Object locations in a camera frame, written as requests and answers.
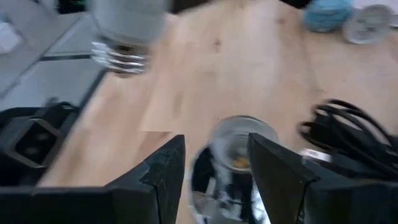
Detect black power cord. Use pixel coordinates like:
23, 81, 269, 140
297, 98, 398, 181

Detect blue patterned bowl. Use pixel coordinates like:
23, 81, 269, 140
303, 0, 354, 34

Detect small white spotlight bulb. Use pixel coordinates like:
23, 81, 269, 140
343, 4, 395, 45

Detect black aluminium table frame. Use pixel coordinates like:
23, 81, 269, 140
0, 99, 81, 187

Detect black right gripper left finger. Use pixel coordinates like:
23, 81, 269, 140
0, 134, 187, 224

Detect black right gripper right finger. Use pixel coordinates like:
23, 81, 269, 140
248, 133, 398, 224

